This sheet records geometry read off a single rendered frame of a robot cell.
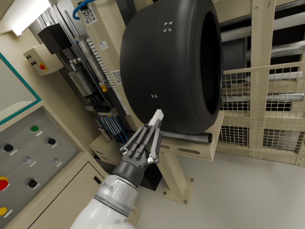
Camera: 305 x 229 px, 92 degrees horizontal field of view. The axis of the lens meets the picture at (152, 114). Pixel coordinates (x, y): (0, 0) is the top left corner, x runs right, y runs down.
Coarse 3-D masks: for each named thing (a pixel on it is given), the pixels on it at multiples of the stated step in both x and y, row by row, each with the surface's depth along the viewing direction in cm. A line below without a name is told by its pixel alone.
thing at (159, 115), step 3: (159, 111) 47; (156, 114) 47; (159, 114) 47; (162, 114) 49; (156, 117) 46; (159, 117) 47; (162, 117) 49; (153, 120) 45; (156, 120) 46; (153, 123) 45
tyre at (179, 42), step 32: (160, 0) 49; (192, 0) 43; (128, 32) 49; (160, 32) 41; (192, 32) 40; (128, 64) 48; (160, 64) 42; (192, 64) 41; (128, 96) 53; (160, 96) 45; (192, 96) 44; (160, 128) 60; (192, 128) 52
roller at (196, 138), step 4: (164, 132) 76; (168, 132) 75; (204, 132) 67; (164, 136) 78; (168, 136) 76; (172, 136) 74; (176, 136) 73; (180, 136) 72; (184, 136) 70; (188, 136) 69; (192, 136) 68; (196, 136) 67; (200, 136) 66; (204, 136) 65; (208, 136) 64; (192, 140) 69; (196, 140) 68; (200, 140) 66; (204, 140) 65; (208, 140) 64
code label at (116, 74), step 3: (111, 72) 77; (114, 72) 76; (117, 72) 75; (114, 75) 77; (117, 75) 76; (120, 75) 75; (114, 78) 79; (117, 78) 78; (120, 78) 77; (117, 81) 79; (120, 81) 78
